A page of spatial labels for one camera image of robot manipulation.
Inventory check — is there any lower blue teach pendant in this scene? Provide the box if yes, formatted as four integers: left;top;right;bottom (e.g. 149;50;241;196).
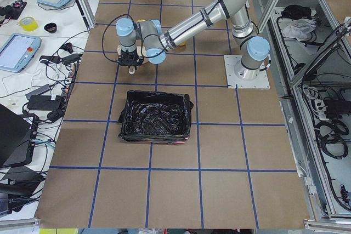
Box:
1;33;42;72

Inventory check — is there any black laptop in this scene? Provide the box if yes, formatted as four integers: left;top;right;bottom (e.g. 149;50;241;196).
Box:
1;105;38;168

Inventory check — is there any black lined trash bin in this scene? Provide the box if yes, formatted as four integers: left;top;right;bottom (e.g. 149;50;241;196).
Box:
118;90;194;144

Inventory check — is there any yellow tape roll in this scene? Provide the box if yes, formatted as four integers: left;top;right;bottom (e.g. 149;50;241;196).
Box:
19;16;38;32

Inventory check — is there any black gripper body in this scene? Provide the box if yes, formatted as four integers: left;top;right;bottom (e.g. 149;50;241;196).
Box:
117;50;143;67

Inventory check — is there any black power adapter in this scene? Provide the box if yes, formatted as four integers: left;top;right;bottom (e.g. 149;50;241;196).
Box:
27;95;64;111

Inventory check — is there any beige plastic dustpan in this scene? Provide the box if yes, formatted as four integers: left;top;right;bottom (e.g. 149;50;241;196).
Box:
117;45;149;75

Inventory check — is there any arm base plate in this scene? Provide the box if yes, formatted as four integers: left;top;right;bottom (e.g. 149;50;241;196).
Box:
224;55;270;90

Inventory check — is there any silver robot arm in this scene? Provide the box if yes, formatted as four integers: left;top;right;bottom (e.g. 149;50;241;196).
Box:
116;0;270;76

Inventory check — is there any white crumpled cloth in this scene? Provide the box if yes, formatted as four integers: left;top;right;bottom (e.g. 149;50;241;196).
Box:
282;18;317;41

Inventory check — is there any small black bowl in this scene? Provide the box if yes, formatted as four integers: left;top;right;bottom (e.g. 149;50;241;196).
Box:
44;22;58;33

